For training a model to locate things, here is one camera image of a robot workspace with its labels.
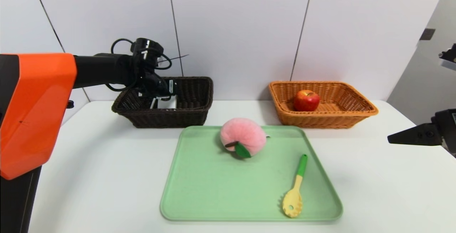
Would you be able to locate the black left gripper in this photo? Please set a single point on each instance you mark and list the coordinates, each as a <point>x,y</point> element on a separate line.
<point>170,87</point>

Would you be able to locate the light green plastic tray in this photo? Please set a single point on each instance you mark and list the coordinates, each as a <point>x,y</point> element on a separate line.
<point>213,190</point>

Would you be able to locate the red apple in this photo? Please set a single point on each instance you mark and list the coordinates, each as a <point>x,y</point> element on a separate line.
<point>306,101</point>

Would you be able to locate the dark wall plate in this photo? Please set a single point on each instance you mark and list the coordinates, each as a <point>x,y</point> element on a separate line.
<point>427,34</point>

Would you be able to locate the white whiteboard eraser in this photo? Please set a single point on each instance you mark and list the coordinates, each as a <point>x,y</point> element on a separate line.
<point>169,103</point>

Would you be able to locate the orange wicker basket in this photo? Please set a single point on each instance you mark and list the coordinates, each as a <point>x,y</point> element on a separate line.
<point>338,117</point>

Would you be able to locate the white marker pen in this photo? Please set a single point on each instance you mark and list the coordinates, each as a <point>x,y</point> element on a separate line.
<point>153,103</point>

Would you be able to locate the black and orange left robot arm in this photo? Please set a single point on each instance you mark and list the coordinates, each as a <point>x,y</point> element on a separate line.
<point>32,112</point>

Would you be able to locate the pink plush peach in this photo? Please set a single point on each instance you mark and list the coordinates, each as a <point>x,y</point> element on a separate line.
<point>245,133</point>

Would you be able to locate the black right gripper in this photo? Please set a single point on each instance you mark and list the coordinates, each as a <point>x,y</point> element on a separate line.
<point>442,124</point>

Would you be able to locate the dark brown wicker basket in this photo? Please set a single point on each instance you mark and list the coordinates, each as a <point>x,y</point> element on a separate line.
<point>192,115</point>

